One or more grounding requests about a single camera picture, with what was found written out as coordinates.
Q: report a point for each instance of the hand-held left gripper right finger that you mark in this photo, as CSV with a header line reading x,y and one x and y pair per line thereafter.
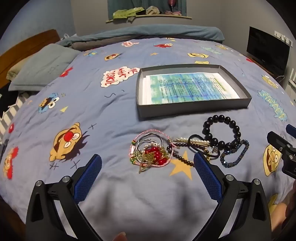
x,y
208,178

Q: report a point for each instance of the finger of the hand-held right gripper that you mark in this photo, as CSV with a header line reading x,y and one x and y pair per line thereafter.
x,y
276,140
291,129

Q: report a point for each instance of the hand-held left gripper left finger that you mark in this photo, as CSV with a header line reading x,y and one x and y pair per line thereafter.
x,y
89,178

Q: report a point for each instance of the grey cardboard box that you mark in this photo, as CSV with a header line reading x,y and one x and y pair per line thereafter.
x,y
185,110

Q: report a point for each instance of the person's right hand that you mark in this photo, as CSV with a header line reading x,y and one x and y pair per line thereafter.
x,y
278,217

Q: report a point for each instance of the gold pearl hair clip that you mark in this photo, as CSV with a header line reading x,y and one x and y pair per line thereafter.
x,y
196,141

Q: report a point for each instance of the blue cartoon printed bed sheet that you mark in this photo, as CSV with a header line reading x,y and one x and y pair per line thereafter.
x,y
115,111

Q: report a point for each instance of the black monitor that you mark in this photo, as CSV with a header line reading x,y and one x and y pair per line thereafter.
x,y
268,49

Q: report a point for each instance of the blue green printed paper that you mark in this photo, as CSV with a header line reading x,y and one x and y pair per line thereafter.
x,y
185,88

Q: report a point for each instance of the black striped cloth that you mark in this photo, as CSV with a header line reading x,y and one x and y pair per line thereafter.
x,y
9,104

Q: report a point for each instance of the grey green pillow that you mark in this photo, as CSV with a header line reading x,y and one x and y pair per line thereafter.
x,y
41,67

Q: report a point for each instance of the beige pillow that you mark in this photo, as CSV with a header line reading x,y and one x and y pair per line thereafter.
x,y
15,70

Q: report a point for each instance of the wooden headboard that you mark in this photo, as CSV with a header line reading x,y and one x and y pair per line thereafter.
x,y
23,42

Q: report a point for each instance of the teal blanket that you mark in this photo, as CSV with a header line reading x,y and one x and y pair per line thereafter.
x,y
161,31

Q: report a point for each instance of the pink cloth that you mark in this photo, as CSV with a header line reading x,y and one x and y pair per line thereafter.
x,y
173,13

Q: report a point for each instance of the green cloth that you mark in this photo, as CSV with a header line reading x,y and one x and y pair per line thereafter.
x,y
124,12

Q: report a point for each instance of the wooden window shelf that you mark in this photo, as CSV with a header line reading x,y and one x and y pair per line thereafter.
x,y
150,17

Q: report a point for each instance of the wine glass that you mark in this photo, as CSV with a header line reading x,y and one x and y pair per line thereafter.
x,y
172,3

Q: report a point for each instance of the teal curtain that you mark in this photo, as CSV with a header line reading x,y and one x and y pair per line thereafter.
x,y
120,4

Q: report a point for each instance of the beige crumpled cloth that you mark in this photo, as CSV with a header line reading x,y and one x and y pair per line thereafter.
x,y
152,9

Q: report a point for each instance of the white wall hook rack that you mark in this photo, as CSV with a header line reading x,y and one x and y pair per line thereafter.
x,y
284,37

